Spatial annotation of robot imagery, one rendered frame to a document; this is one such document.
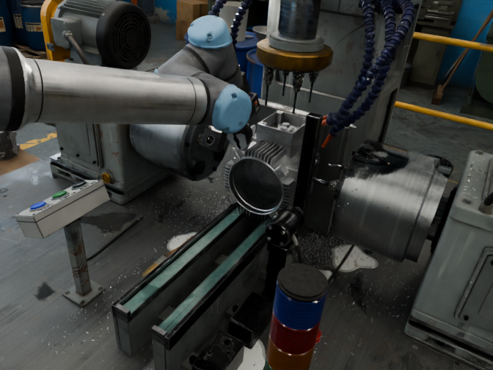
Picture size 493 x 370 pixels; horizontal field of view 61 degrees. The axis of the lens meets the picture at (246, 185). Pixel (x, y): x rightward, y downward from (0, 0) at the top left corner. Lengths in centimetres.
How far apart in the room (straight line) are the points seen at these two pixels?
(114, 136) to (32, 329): 54
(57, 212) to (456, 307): 83
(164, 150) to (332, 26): 55
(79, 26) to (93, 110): 79
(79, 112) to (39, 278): 67
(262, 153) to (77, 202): 42
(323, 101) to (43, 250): 87
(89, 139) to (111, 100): 76
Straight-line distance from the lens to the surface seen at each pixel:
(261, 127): 107
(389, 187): 92
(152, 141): 117
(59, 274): 116
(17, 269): 121
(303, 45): 98
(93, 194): 95
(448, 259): 93
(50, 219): 90
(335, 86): 123
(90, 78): 57
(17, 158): 319
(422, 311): 102
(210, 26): 82
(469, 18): 609
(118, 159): 129
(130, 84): 59
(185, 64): 79
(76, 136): 137
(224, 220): 109
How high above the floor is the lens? 156
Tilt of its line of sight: 31 degrees down
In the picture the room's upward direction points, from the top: 5 degrees clockwise
